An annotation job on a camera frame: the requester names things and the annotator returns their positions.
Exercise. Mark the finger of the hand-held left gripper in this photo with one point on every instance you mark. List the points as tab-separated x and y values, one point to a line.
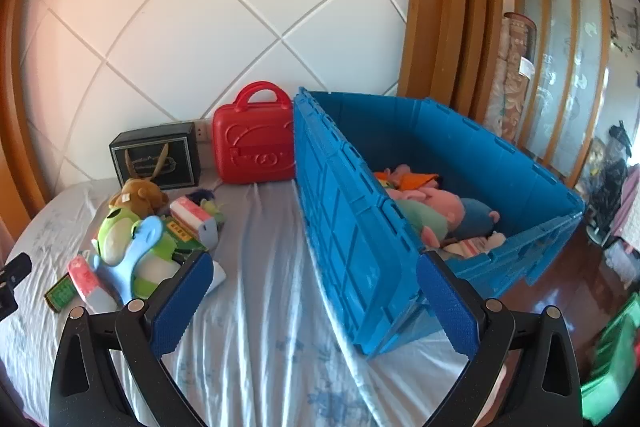
12	272

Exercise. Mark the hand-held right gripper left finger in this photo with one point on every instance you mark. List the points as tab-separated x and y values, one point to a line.
182	302

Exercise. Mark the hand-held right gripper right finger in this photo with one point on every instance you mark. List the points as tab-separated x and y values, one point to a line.
447	307

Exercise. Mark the green frog plush toy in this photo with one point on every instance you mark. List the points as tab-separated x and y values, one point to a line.
117	237

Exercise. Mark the blue plastic storage crate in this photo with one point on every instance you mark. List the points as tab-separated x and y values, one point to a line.
350	227

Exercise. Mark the pink white striped cloth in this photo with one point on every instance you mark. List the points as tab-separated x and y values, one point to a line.
475	247

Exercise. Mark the light blue plush toy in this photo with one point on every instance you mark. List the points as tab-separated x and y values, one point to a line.
145	234

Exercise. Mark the light blue bed sheet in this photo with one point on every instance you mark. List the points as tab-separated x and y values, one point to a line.
260	307

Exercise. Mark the pink pig plush blue shirt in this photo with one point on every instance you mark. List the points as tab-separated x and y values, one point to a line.
440	209

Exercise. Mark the brown plush toy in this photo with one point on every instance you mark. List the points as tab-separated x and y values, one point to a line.
142	197

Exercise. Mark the black gift box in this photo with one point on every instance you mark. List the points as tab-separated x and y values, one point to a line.
155	157

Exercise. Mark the red toy suitcase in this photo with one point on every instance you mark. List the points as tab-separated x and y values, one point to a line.
252	142

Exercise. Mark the green plastic bin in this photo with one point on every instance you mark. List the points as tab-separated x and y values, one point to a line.
615	367

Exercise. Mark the pink checked cloth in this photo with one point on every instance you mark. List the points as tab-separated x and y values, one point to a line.
629	227

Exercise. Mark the black covered floor fan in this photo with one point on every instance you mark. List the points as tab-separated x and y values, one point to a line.
610	177

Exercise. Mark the rolled beige carpet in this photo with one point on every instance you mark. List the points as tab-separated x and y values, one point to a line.
497	97

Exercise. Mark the rolled patterned carpet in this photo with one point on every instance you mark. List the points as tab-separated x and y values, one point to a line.
522	57

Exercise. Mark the wooden lattice glass screen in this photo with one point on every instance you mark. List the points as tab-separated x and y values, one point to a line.
560	57

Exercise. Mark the wooden wall trim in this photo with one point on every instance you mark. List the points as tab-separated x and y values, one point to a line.
440	7
15	107

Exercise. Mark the white wall socket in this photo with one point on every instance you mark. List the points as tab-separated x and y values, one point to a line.
202	130

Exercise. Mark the wall vine decoration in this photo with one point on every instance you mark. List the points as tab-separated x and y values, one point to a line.
622	32

